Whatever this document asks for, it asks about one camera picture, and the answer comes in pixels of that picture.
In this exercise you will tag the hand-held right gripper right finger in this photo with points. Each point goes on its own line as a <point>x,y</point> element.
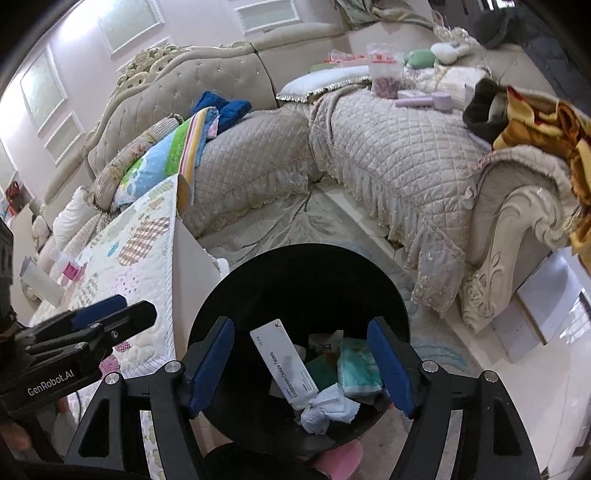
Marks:
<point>392,369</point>

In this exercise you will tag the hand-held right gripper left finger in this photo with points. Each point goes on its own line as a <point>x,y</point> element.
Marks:
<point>210,369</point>

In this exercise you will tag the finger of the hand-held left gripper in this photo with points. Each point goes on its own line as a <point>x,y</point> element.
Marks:
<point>99,310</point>
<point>134,318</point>

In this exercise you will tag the mint green tissue pack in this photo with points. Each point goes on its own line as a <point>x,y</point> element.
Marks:
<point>358,369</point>

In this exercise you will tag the dark green small booklet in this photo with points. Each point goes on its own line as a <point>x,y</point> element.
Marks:
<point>323,371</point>

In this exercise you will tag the long white medicine box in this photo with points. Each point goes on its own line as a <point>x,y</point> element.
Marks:
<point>281,364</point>

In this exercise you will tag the white tissue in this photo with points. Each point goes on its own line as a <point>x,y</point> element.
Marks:
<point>328,408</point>

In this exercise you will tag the black trash bin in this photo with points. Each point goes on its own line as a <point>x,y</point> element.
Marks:
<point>300,286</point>

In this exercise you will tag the person's left hand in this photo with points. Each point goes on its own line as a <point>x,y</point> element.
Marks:
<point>14,436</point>

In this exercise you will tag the quilted patchwork tablecloth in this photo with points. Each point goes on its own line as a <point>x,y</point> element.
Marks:
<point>138,240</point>

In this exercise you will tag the white coffee table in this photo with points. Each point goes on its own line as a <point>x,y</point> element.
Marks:
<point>194,258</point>

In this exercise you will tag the cream plush toy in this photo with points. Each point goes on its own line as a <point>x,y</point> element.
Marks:
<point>39,230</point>

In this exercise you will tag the pink slipper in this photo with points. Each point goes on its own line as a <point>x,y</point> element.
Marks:
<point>344,459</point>

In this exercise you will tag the colourful striped pillow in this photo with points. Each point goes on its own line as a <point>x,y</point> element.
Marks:
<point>157,161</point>

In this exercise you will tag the white cardboard box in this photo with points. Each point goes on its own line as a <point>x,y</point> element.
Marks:
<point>545,304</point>

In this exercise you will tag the beige tufted sofa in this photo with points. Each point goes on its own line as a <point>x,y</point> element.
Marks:
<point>392,152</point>

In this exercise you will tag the blue knitted cloth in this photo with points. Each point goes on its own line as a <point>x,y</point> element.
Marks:
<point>231,110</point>

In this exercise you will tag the black cloth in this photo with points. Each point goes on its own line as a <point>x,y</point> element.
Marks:
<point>480,115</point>

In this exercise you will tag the lilac handheld device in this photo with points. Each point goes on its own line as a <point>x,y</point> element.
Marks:
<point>438,101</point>

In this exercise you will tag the gold patterned blanket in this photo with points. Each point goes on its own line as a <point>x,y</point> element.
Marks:
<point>549,129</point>

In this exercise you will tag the clear plastic snack bag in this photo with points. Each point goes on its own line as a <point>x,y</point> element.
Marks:
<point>385,74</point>

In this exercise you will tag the white pillow gold trim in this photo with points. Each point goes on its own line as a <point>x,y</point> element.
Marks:
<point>318,83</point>

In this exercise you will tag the green plush toy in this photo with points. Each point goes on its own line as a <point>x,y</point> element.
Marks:
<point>420,59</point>

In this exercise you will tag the white plush toy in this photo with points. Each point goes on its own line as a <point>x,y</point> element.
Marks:
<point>445,53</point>

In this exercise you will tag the dark jacket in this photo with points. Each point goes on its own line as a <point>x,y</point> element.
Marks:
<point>545,50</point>

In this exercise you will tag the white framed wall panel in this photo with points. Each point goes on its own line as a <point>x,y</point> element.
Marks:
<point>41,87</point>
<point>265,11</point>
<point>64,138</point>
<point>129,23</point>

